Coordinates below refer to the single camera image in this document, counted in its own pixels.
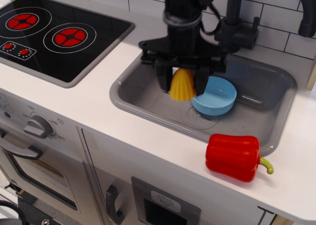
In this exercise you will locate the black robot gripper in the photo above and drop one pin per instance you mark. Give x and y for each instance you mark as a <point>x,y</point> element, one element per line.
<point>184,47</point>

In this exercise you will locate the yellow toy corn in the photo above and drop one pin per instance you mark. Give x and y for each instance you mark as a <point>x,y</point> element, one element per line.
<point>182,85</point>

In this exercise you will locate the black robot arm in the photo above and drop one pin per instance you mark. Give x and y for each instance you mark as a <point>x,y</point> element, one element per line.
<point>184,12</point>

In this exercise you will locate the blue plastic bowl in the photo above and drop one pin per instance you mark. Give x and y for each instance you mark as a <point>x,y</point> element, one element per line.
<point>218,97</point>

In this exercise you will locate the grey plastic sink basin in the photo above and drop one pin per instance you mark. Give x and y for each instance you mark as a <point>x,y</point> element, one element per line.
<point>264,97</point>

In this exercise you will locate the white salt shaker silver cap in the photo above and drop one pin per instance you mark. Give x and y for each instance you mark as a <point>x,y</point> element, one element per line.
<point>174,70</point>

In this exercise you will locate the dark grey toy faucet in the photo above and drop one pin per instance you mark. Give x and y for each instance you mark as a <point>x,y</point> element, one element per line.
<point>233,34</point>

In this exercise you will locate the red toy bell pepper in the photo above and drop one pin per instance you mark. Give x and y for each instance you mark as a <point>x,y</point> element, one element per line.
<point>235,156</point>

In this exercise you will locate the black toy stovetop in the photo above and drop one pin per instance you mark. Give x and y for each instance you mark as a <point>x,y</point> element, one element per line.
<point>56,42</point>

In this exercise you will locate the grey dishwasher panel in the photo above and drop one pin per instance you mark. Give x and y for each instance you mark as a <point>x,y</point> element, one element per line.
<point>157,207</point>

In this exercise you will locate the grey oven knob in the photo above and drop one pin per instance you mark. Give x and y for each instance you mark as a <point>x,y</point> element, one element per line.
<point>38,127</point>

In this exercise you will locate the oven door window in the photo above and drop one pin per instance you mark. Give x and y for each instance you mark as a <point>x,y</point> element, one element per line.
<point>41,176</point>

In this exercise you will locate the grey dishwasher door handle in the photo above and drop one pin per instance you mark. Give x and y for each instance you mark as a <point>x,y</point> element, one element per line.
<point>116,216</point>

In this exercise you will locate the grey oven door handle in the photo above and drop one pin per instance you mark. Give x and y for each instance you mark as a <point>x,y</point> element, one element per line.
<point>12,146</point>

